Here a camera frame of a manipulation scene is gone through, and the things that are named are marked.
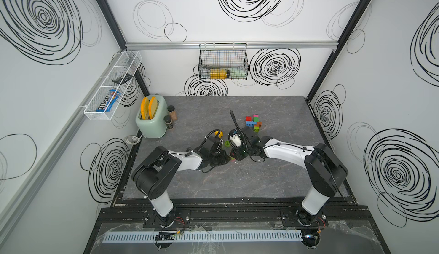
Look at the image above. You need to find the mint green toaster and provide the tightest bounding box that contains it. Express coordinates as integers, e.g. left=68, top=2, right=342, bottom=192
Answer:
left=136, top=95, right=168, bottom=139

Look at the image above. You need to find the yellow toast slice right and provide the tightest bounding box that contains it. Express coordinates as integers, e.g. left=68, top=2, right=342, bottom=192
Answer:
left=148, top=96, right=158, bottom=120

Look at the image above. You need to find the yellow lego brick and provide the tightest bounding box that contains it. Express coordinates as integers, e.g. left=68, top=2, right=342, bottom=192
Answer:
left=215, top=131, right=223, bottom=138

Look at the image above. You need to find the black remote control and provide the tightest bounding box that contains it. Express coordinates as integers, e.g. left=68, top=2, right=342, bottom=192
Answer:
left=112, top=73, right=133, bottom=85

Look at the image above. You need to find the dark pepper jar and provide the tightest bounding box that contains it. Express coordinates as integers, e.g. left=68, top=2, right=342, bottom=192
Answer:
left=163, top=115, right=174, bottom=130

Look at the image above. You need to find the blue lego brick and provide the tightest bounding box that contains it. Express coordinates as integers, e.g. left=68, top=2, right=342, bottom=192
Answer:
left=246, top=121, right=256, bottom=127

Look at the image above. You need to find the black wire wall basket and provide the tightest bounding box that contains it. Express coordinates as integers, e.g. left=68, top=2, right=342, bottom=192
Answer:
left=198, top=42, right=249, bottom=81

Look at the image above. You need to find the white wire wall shelf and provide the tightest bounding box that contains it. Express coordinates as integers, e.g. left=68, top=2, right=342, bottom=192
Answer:
left=83, top=50, right=142, bottom=121

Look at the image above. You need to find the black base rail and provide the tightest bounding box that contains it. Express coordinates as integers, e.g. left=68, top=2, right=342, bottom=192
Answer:
left=96, top=200, right=372, bottom=228

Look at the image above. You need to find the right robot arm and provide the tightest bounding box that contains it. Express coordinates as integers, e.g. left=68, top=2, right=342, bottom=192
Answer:
left=228, top=127, right=348, bottom=226

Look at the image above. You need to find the blue candy packet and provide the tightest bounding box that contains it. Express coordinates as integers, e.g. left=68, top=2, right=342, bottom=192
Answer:
left=96, top=89, right=120, bottom=112

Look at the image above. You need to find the yellow toast slice left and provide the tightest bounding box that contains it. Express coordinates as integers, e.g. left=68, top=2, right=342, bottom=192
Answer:
left=141, top=97, right=149, bottom=120

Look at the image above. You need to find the white slotted cable duct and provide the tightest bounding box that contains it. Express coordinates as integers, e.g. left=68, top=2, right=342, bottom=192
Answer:
left=102, top=230, right=303, bottom=243

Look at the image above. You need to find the yellow toast slice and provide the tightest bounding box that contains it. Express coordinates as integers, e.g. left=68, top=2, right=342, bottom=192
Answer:
left=141, top=97, right=149, bottom=120
left=148, top=96, right=158, bottom=120

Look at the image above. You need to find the yellow item in basket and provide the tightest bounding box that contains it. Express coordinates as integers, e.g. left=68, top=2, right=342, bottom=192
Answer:
left=210, top=69, right=229, bottom=80

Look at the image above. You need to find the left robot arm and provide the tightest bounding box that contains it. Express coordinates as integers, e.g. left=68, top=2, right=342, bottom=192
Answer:
left=131, top=136, right=231, bottom=219

